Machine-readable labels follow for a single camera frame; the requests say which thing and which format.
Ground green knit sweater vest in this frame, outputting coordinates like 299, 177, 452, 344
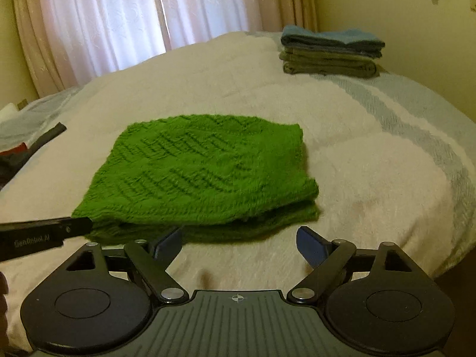
73, 115, 320, 244

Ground black garment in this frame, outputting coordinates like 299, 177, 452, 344
1, 123, 67, 188

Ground red garment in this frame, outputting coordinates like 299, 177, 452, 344
0, 143, 27, 156

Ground folded olive grey garments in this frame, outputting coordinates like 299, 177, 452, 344
279, 48, 378, 79

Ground pink curtain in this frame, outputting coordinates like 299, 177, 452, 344
13, 0, 318, 97

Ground folded blue garment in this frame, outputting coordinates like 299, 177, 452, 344
281, 25, 385, 57

